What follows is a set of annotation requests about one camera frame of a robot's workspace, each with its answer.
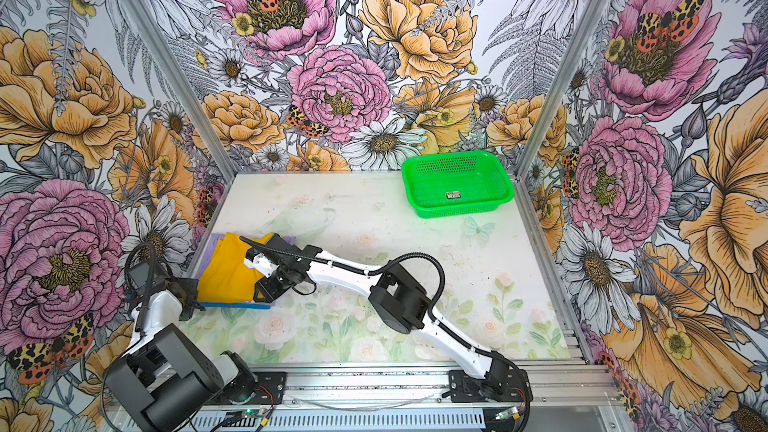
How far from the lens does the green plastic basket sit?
3.71 ft

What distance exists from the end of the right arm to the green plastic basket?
49cm

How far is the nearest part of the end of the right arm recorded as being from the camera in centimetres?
69
